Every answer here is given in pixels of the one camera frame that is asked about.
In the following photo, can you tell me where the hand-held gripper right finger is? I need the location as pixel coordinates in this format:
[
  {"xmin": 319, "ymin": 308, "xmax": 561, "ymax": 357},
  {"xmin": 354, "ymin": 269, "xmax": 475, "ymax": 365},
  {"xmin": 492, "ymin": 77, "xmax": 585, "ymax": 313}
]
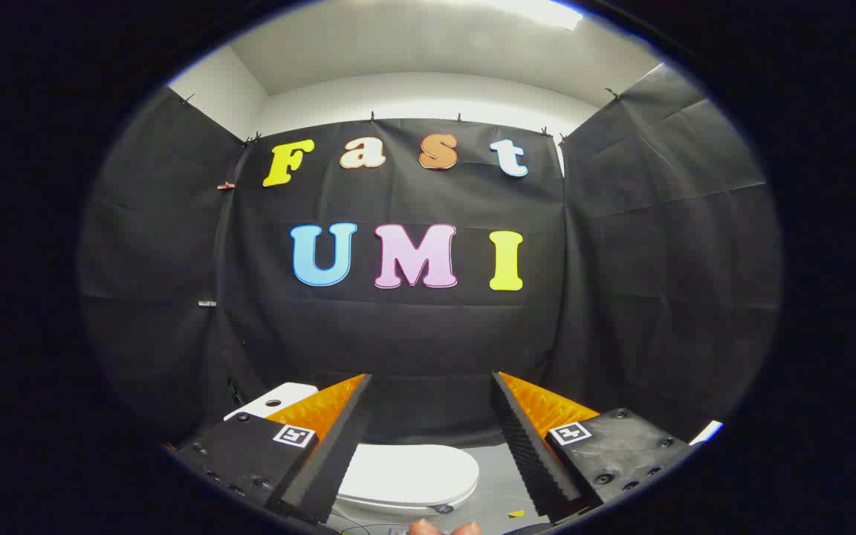
[{"xmin": 491, "ymin": 372, "xmax": 696, "ymax": 521}]

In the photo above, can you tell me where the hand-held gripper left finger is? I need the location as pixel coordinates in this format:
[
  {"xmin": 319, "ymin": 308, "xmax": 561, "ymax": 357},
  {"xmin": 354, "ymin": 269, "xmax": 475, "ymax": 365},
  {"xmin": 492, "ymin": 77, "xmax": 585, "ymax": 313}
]
[{"xmin": 168, "ymin": 374, "xmax": 373, "ymax": 525}]

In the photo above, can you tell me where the black backdrop cloth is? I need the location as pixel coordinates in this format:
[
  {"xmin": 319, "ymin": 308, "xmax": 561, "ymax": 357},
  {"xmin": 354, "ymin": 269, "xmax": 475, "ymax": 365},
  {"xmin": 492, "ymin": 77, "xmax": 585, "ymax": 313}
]
[{"xmin": 79, "ymin": 63, "xmax": 782, "ymax": 447}]

